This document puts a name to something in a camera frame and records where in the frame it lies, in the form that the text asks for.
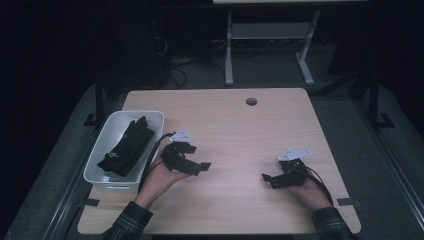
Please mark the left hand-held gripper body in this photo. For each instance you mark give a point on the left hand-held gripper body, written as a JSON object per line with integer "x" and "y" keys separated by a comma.
{"x": 171, "y": 156}

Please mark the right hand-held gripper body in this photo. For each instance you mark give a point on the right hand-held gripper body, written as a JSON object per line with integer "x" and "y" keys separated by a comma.
{"x": 295, "y": 175}

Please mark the black glove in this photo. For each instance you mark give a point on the black glove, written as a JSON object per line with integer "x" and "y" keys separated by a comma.
{"x": 115, "y": 160}
{"x": 145, "y": 141}

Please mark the white plastic bin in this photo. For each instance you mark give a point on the white plastic bin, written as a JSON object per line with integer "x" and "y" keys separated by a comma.
{"x": 100, "y": 146}

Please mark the person's left hand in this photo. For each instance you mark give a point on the person's left hand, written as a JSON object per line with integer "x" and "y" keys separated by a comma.
{"x": 156, "y": 181}

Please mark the person's right hand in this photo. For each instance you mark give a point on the person's right hand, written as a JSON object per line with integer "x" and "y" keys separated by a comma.
{"x": 315, "y": 196}

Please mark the grey tape strip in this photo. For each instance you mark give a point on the grey tape strip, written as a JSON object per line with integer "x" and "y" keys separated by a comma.
{"x": 347, "y": 202}
{"x": 91, "y": 202}

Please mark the white metal stand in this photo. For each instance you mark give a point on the white metal stand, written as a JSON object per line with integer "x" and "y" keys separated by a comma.
{"x": 266, "y": 30}

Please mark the black metal post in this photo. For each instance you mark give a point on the black metal post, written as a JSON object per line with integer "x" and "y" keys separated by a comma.
{"x": 374, "y": 100}
{"x": 99, "y": 96}

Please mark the metal floor rail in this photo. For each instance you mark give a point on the metal floor rail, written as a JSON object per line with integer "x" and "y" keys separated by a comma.
{"x": 400, "y": 173}
{"x": 60, "y": 213}

